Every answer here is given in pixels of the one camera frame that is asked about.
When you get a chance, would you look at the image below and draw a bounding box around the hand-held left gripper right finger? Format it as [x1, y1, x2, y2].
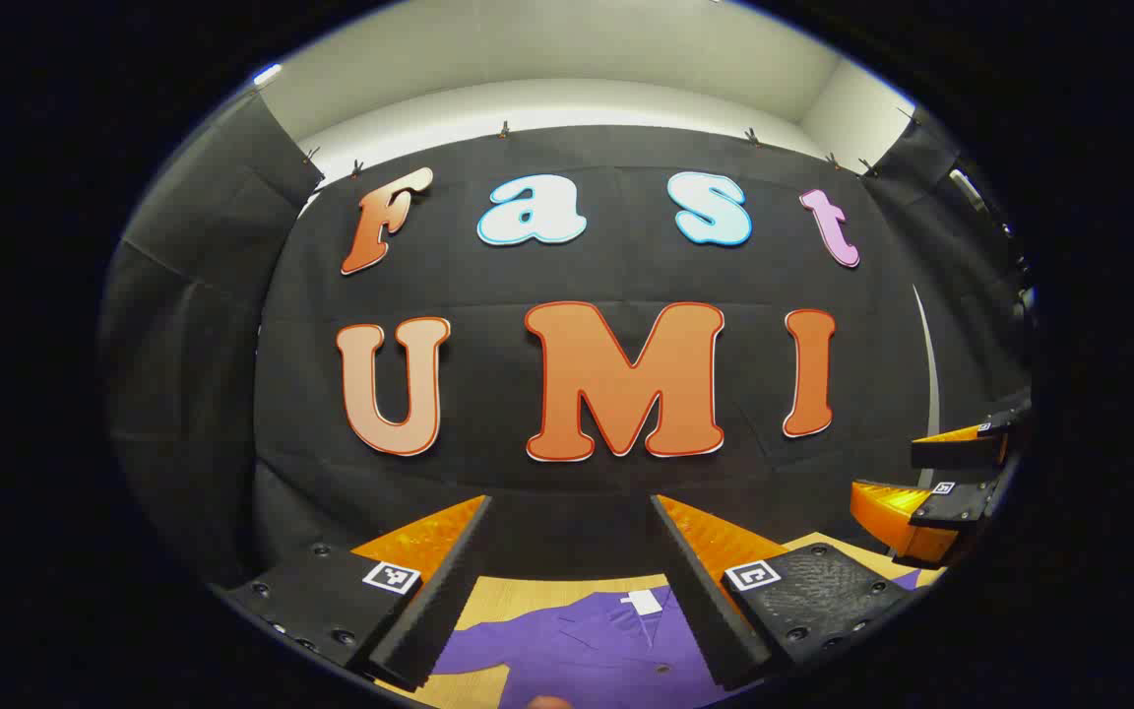
[649, 494, 918, 691]

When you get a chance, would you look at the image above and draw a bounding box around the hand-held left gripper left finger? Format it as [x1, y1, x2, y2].
[218, 494, 495, 692]

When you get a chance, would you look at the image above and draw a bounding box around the purple ribbed shirt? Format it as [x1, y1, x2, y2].
[429, 569, 922, 709]

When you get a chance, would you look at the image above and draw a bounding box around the black backdrop cloth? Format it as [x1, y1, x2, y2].
[97, 87, 1036, 592]

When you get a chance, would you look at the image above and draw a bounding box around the row of black cloth clips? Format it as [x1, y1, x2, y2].
[303, 108, 922, 180]

